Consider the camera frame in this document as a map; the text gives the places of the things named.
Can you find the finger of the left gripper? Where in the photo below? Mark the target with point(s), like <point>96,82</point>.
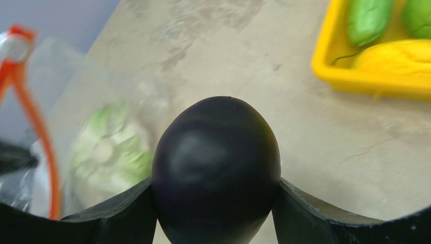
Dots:
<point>16,157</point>

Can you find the white cauliflower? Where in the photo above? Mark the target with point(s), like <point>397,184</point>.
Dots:
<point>111,154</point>

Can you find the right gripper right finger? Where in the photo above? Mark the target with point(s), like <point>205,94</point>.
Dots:
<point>302,218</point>

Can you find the yellow plastic tray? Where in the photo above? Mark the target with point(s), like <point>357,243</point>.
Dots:
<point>334,56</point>

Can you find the clear orange zip bag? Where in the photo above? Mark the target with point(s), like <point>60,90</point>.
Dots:
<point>57,89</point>

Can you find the green lime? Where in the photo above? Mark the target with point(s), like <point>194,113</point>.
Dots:
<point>416,18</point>

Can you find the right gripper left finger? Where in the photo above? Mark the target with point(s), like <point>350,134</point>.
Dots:
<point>129,217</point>

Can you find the light green cucumber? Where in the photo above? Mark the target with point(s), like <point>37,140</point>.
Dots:
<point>368,20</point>

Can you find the purple eggplant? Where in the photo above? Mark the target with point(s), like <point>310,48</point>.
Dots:
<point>216,173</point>

